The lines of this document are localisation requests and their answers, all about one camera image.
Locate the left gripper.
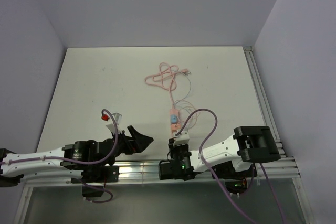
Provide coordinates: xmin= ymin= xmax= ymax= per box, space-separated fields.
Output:
xmin=111 ymin=125 xmax=153 ymax=154

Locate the blue charger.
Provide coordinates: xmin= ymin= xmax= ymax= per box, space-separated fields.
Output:
xmin=170 ymin=114 xmax=179 ymax=124

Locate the thin pink charger cable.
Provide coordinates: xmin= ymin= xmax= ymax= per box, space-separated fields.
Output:
xmin=174 ymin=100 xmax=202 ymax=130

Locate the pink power strip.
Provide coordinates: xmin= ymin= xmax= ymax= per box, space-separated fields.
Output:
xmin=170 ymin=108 xmax=181 ymax=134

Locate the pink power strip cord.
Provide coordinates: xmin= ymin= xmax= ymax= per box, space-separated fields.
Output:
xmin=144 ymin=62 xmax=191 ymax=109

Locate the thin blue charger cable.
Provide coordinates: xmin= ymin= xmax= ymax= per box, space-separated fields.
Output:
xmin=173 ymin=70 xmax=195 ymax=105

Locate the orange pink charger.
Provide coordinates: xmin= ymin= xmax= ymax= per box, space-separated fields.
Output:
xmin=171 ymin=123 xmax=181 ymax=132

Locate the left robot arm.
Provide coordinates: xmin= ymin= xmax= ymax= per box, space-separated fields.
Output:
xmin=1 ymin=126 xmax=154 ymax=187

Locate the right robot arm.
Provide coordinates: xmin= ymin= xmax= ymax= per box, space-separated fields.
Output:
xmin=159 ymin=126 xmax=281 ymax=181

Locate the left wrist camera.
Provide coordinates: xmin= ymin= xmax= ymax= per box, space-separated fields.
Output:
xmin=101 ymin=113 xmax=122 ymax=134

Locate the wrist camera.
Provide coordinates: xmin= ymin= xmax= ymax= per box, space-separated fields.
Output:
xmin=101 ymin=113 xmax=122 ymax=134
xmin=173 ymin=130 xmax=190 ymax=146

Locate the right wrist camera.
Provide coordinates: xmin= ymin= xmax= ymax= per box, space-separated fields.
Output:
xmin=173 ymin=130 xmax=190 ymax=146

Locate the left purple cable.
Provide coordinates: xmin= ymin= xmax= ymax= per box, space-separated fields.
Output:
xmin=0 ymin=109 xmax=119 ymax=204

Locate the purple cable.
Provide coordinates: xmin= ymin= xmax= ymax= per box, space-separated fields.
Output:
xmin=175 ymin=108 xmax=288 ymax=224
xmin=0 ymin=109 xmax=119 ymax=204

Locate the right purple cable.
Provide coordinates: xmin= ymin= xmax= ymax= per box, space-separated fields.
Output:
xmin=175 ymin=108 xmax=288 ymax=224

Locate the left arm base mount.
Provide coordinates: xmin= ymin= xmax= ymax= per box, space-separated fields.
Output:
xmin=71 ymin=165 xmax=119 ymax=199

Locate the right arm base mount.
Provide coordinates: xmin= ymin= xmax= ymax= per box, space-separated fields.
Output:
xmin=212 ymin=162 xmax=257 ymax=195

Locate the right side aluminium rail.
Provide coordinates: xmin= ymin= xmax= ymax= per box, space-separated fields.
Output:
xmin=243 ymin=47 xmax=286 ymax=157

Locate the aluminium rail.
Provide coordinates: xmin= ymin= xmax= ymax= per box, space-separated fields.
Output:
xmin=243 ymin=47 xmax=286 ymax=157
xmin=24 ymin=157 xmax=300 ymax=187

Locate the front aluminium rail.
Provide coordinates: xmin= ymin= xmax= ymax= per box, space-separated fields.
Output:
xmin=24 ymin=157 xmax=300 ymax=187

